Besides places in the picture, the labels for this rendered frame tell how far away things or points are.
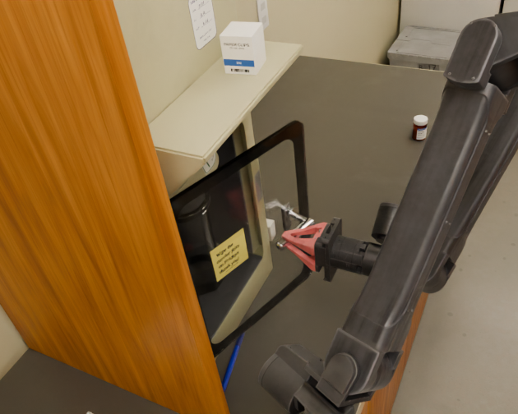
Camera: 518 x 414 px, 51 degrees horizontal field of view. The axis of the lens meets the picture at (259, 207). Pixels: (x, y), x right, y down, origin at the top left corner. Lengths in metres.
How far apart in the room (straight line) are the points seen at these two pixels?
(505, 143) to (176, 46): 0.53
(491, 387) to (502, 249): 0.73
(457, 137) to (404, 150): 1.01
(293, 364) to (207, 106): 0.36
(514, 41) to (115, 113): 0.41
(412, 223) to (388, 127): 1.12
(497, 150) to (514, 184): 2.16
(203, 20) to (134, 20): 0.16
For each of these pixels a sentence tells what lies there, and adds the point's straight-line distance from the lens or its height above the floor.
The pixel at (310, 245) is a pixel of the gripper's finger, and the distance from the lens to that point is 0.93.
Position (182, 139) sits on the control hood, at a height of 1.51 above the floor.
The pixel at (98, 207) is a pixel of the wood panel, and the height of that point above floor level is 1.46.
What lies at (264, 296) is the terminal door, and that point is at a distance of 1.10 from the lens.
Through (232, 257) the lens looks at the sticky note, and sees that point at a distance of 0.96.
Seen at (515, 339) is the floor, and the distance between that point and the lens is 2.41.
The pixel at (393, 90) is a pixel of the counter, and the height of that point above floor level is 0.94.
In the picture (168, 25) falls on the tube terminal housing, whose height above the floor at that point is 1.61.
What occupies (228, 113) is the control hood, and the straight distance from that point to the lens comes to 0.74.
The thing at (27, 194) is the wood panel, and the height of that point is 1.45.
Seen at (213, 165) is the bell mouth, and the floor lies 1.33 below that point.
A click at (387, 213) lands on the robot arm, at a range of 0.94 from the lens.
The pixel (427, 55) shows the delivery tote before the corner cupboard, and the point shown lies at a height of 0.33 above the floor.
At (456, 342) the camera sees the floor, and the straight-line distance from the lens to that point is 2.35.
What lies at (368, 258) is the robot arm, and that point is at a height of 1.22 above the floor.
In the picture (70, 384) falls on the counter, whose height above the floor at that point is 0.94.
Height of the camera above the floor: 1.89
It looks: 41 degrees down
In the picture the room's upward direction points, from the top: 8 degrees counter-clockwise
